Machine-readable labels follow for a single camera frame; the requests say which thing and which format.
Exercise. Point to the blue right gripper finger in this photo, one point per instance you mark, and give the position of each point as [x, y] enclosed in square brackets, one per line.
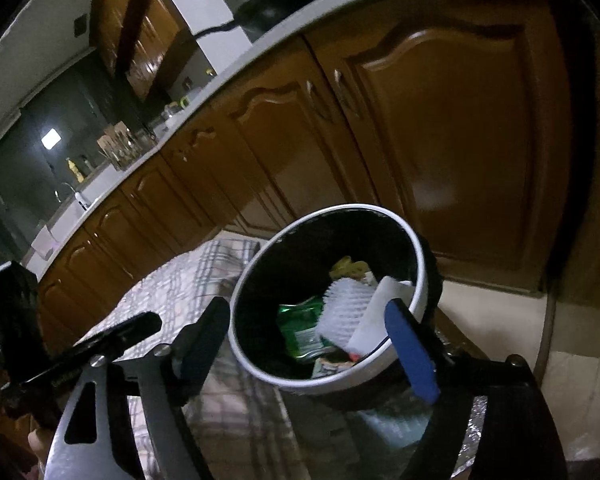
[412, 354]

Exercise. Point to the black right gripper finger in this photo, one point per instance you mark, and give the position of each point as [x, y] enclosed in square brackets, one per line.
[114, 341]
[196, 346]

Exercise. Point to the white foam block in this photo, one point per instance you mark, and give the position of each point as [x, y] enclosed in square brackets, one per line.
[371, 331]

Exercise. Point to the crushed green soda can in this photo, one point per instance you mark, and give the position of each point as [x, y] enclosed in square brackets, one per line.
[297, 323]

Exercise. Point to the white trash bin black liner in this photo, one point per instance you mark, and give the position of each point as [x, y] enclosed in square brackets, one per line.
[294, 266]

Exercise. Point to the brown wooden kitchen cabinets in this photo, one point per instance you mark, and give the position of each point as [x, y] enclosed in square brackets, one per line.
[454, 114]

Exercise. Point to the right hand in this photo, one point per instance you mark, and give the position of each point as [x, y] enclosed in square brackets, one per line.
[40, 441]

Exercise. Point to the plaid tablecloth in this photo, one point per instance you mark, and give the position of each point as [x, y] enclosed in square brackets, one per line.
[247, 429]

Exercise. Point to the yellow candy wrapper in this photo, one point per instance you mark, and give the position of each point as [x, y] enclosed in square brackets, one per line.
[357, 270]

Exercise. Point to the chrome sink faucet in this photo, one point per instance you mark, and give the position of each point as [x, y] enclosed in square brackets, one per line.
[77, 196]

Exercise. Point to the yellow dish soap bottle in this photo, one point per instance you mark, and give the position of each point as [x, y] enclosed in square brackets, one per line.
[73, 167]

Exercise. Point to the utensil rack on counter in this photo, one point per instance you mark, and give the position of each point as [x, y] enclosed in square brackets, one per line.
[122, 147]

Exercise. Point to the black wok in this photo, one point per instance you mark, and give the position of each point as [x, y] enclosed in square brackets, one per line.
[257, 16]

